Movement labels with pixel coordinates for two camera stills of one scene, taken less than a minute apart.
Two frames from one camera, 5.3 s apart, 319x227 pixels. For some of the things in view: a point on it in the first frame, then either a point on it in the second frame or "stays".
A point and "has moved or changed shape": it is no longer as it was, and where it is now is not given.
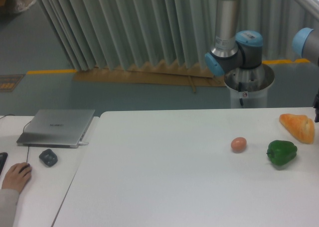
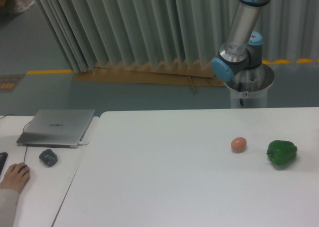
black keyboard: (3, 157) stays
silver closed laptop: (62, 128) stays
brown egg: (239, 144) stays
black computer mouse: (28, 166) has moved or changed shape
